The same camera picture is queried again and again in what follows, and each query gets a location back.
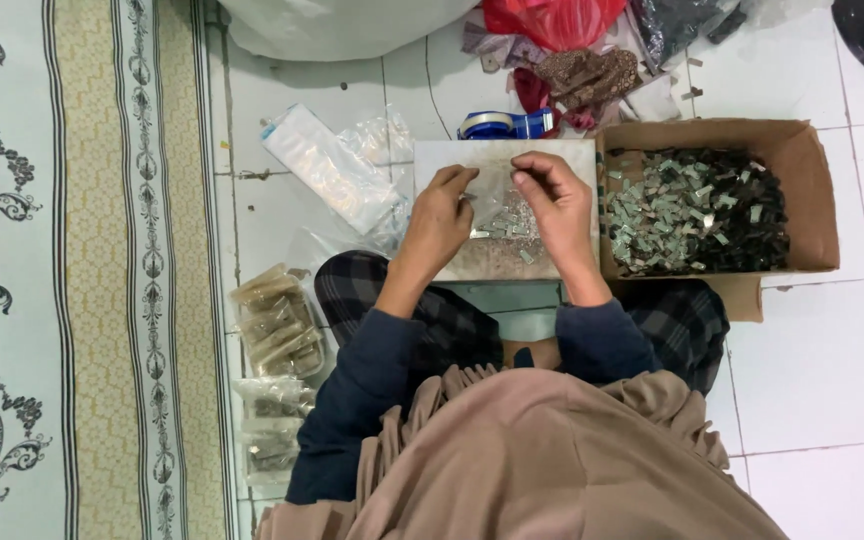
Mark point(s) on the person's left hand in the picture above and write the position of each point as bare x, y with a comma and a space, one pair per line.
436, 225

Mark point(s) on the person's right hand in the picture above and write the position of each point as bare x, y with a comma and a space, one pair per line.
563, 214

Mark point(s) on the small clear plastic bag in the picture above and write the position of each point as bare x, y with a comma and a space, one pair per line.
493, 196

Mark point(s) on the pile of metal clips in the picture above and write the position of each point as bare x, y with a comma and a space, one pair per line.
507, 225

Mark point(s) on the white tile work board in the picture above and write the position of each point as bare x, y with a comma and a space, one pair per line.
499, 259

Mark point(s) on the person's plaid trousers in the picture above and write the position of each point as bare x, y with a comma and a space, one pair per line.
439, 315

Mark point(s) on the crumpled clear plastic bag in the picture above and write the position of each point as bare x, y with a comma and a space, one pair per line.
383, 139

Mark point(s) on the blue tape dispenser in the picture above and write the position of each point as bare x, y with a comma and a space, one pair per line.
507, 124

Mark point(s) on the stack of flat clear bags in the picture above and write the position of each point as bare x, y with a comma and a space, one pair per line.
327, 169

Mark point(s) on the heap of black-silver clips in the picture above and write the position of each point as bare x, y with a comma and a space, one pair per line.
694, 214

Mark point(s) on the brown patterned cloth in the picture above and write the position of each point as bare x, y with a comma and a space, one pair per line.
589, 75

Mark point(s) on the clear tub of packed bags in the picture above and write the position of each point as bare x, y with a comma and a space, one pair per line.
278, 322

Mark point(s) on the red plastic bag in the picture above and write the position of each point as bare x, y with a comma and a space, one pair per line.
552, 21

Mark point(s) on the black bag of parts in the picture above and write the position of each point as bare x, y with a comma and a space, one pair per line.
683, 26

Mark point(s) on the large white sack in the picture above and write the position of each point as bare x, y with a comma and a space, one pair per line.
334, 26

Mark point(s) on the clear packed bag of clips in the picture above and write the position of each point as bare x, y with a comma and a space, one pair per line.
271, 450
274, 397

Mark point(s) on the brown cardboard box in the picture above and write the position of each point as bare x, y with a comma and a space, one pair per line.
799, 202

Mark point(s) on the person's beige headscarf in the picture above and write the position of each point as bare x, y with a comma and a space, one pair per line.
522, 465

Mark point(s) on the patterned grey-gold carpet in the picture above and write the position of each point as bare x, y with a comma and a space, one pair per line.
79, 270

